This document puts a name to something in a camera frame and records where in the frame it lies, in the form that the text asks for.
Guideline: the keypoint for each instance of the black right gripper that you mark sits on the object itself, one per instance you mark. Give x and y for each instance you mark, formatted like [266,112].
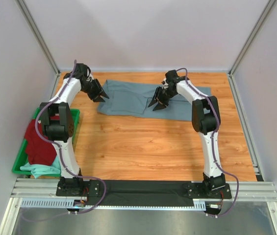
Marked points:
[163,103]

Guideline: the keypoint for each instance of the mint green t shirt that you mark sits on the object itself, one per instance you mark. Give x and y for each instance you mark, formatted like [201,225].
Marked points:
[38,170]

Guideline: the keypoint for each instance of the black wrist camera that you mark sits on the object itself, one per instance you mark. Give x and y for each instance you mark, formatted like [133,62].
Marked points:
[171,78]
[81,70]

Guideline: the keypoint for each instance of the aluminium frame post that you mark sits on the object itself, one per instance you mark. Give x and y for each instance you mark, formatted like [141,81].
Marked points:
[37,34]
[253,34]

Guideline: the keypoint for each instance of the black base mat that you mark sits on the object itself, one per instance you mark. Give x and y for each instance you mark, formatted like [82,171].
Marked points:
[140,193]

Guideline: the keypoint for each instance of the white slotted cable duct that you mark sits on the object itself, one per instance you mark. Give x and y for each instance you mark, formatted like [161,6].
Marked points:
[74,204]

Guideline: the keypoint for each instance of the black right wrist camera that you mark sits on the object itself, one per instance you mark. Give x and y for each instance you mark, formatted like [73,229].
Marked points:
[171,78]

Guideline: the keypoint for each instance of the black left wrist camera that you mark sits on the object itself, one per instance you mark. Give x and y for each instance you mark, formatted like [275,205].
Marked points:
[81,70]

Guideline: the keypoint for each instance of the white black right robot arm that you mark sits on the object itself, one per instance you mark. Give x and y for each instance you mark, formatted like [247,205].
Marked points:
[205,121]

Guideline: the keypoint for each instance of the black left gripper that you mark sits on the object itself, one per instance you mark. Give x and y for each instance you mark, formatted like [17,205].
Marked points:
[95,97]

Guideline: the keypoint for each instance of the aluminium frame post right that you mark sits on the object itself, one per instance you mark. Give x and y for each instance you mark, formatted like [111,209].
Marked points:
[253,34]

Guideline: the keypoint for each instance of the aluminium frame rail front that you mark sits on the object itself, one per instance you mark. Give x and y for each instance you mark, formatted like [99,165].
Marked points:
[46,188]

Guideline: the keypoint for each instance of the red t shirt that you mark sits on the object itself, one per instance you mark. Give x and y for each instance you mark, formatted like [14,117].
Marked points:
[39,152]

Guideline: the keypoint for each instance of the aluminium back rail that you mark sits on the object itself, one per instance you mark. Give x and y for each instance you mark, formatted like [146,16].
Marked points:
[149,70]

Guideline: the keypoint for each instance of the blue grey t shirt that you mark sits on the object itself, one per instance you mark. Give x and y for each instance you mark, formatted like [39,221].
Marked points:
[132,99]

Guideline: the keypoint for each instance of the aluminium frame post left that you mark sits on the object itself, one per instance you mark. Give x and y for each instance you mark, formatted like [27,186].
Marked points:
[37,34]

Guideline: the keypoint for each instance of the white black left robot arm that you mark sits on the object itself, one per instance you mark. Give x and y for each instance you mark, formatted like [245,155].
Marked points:
[58,127]

